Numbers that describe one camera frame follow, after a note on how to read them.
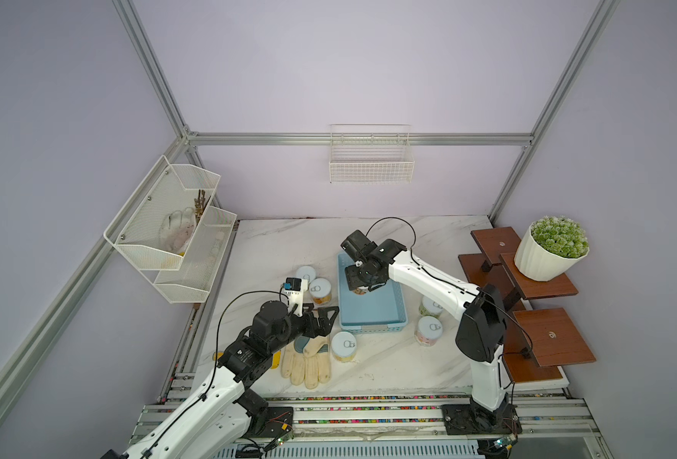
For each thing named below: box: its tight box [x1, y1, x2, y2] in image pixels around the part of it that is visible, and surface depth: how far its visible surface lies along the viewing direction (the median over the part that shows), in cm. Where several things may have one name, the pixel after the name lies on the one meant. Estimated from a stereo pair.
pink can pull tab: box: [414, 315, 443, 348], surface depth 87 cm
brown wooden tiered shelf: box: [458, 226, 597, 385], surface depth 77 cm
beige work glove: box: [281, 334, 332, 390], surface depth 85 cm
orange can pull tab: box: [308, 277, 332, 306], surface depth 95 cm
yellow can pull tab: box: [330, 330, 357, 364], surface depth 84 cm
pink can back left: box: [295, 264, 317, 285], surface depth 100 cm
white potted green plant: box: [514, 215, 590, 282], surface depth 70 cm
